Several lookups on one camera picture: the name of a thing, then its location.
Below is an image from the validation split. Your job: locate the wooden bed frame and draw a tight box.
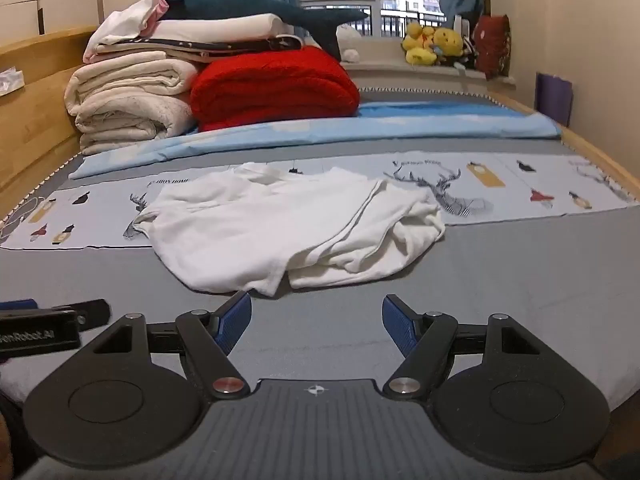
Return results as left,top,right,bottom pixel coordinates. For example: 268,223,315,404
0,25,640,221

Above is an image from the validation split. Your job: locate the white garment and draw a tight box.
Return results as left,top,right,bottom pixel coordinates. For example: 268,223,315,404
134,162,446,297

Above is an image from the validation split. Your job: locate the white window sill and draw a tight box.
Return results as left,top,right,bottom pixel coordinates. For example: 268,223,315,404
344,55,517,92

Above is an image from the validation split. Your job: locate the teal shark plush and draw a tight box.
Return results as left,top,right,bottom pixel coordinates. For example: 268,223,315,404
160,0,371,59

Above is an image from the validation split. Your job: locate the red folded blanket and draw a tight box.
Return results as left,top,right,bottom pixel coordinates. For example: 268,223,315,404
190,46,361,132

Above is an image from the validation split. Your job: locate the cream folded quilt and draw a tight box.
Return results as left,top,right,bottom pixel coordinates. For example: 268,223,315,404
65,57,198,156

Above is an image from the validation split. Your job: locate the white plush toy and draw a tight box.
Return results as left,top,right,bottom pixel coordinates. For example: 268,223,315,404
336,25,364,63

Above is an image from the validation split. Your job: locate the purple box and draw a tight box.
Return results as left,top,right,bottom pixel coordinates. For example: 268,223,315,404
535,72,574,126

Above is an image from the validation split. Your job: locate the yellow plush toy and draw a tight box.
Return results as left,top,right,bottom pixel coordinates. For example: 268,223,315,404
402,22,437,66
432,27,464,62

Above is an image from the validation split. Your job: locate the white folded sheet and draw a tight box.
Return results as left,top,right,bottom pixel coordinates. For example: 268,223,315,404
140,14,296,42

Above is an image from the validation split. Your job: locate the white cloth with pink trim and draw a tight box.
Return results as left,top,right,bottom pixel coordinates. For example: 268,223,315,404
82,0,171,64

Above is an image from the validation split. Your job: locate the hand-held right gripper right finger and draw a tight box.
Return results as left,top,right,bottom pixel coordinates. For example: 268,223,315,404
382,295,551,402

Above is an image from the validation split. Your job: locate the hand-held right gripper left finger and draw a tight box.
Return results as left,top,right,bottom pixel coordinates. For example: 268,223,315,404
84,291,252,402

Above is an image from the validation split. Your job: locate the light blue sheet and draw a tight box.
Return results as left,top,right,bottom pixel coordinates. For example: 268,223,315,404
67,101,564,181

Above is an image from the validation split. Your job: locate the deer printed sheet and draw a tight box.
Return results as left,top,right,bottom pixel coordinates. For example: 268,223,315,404
0,152,640,251

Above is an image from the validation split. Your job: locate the tissue pack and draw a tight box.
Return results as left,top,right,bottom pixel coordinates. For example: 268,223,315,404
0,67,26,96

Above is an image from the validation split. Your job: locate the red patterned cushion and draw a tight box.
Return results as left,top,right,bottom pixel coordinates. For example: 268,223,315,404
472,14,512,81

